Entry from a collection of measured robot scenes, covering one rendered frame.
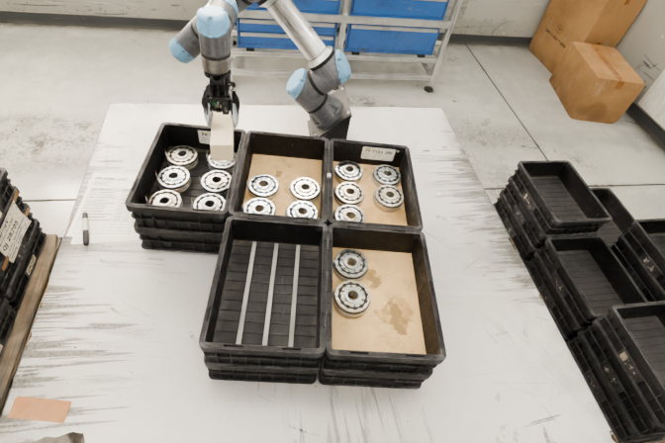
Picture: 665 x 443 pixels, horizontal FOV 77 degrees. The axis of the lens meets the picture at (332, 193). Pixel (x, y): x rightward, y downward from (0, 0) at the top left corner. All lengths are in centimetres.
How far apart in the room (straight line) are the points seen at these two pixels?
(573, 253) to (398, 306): 128
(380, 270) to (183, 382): 63
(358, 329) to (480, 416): 42
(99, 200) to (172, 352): 66
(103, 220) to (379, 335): 101
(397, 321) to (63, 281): 101
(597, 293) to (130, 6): 393
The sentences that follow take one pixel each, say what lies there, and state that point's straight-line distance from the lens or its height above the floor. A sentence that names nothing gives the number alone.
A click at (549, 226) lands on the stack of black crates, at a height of 53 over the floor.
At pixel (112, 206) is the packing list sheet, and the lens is 168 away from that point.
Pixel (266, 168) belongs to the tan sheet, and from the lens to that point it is 154.
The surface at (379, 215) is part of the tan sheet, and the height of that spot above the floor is 83.
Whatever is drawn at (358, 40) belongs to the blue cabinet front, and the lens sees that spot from 335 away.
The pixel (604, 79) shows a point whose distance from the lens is 399.
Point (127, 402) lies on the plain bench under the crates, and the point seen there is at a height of 70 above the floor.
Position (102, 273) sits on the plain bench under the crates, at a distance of 151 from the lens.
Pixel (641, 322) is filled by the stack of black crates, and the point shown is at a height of 49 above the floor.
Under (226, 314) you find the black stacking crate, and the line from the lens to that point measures 121.
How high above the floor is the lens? 191
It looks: 47 degrees down
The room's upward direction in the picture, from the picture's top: 10 degrees clockwise
